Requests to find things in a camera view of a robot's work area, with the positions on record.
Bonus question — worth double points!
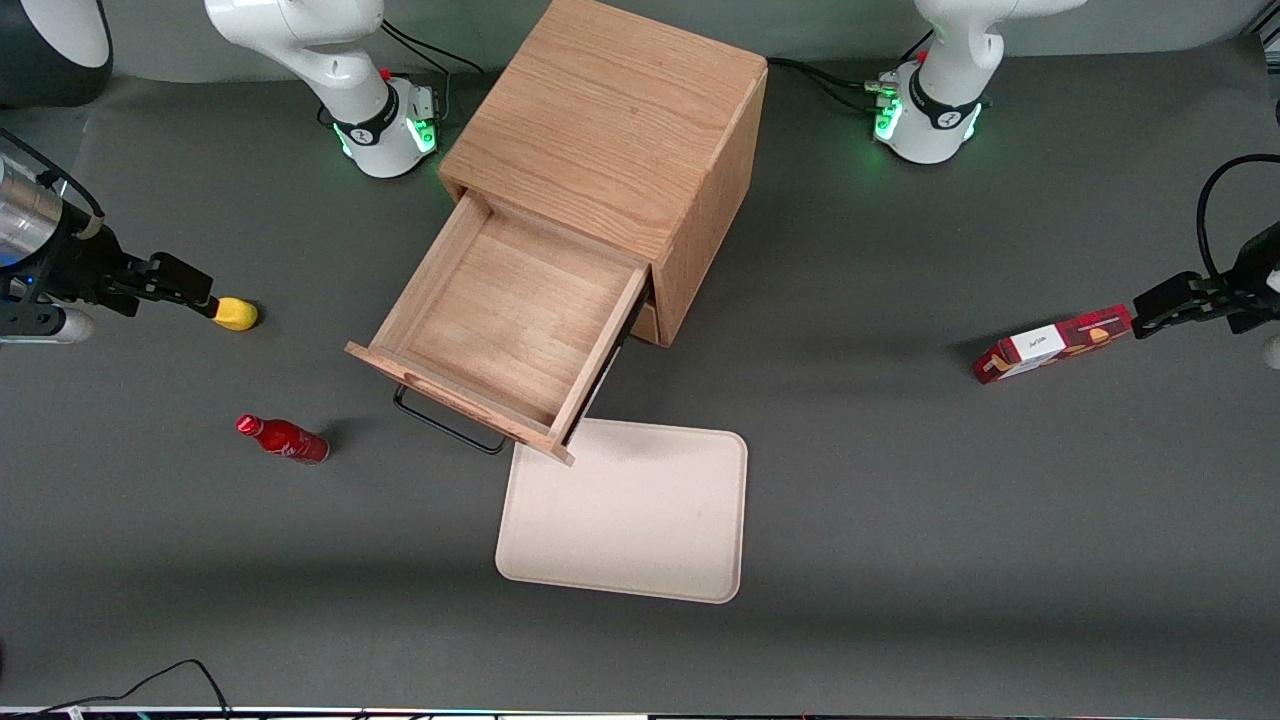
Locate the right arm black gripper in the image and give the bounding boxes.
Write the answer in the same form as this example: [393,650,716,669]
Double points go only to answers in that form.
[28,212,219,320]

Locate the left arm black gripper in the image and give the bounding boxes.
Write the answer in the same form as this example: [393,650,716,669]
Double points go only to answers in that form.
[1133,222,1280,342]

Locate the oak drawer with black handle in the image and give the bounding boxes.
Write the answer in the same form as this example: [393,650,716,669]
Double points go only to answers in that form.
[345,190,653,468]

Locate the oak wooden drawer cabinet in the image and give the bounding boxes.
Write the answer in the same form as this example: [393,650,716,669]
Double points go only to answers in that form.
[438,0,769,348]

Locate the red snack box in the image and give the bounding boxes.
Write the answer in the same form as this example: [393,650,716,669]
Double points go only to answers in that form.
[973,304,1136,385]

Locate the red soda bottle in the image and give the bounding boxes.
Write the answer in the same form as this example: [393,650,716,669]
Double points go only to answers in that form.
[236,414,331,466]

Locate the dark grey table mat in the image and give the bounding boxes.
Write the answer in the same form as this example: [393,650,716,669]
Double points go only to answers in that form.
[0,38,1280,713]

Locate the beige plastic tray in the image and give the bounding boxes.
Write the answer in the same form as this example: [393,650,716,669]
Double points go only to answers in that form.
[495,418,749,605]

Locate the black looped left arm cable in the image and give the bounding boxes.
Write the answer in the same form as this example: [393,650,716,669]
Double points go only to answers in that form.
[1197,153,1280,286]

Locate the black cables at right base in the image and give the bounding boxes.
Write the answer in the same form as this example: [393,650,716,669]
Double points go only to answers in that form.
[380,18,488,121]

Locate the black cables at base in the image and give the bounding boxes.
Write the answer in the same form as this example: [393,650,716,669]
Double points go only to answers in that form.
[380,18,488,121]
[768,28,936,113]

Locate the thin black table-edge cable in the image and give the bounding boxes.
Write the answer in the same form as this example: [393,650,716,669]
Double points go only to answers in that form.
[0,659,233,720]

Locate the black cables at left base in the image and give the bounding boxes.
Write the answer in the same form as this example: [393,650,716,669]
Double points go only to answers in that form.
[768,28,936,113]

